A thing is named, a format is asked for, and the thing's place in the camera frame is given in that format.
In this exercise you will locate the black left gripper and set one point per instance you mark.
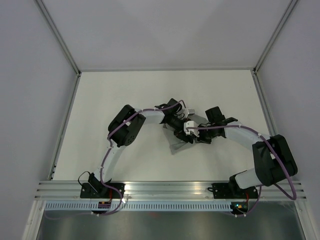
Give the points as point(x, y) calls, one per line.
point(180, 134)

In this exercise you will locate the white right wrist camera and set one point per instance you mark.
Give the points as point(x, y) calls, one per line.
point(191, 128)

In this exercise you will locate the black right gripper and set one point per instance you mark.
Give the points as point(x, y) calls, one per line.
point(200, 139)

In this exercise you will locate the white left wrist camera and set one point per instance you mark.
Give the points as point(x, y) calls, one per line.
point(188, 112)

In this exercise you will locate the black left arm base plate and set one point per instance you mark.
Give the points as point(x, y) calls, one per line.
point(102, 190)

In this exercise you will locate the aluminium mounting rail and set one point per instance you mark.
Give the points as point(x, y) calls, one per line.
point(133, 190)

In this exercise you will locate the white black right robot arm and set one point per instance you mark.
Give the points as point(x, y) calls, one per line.
point(273, 160)

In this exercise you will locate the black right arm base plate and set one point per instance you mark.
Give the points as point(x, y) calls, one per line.
point(225, 191)

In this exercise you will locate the aluminium frame post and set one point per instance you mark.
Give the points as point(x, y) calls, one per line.
point(275, 34)
point(57, 35)

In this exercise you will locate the white slotted cable duct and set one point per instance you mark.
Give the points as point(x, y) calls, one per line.
point(155, 206)

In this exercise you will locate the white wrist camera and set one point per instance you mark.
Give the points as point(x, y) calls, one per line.
point(188, 112)
point(191, 128)

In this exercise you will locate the left aluminium frame post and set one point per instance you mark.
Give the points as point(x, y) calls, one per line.
point(57, 35)

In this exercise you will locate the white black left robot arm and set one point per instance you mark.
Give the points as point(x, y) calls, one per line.
point(124, 129)

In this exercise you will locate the grey cloth napkin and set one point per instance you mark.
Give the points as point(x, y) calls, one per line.
point(176, 145)

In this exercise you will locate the right aluminium frame post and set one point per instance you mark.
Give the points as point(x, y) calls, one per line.
point(275, 34)

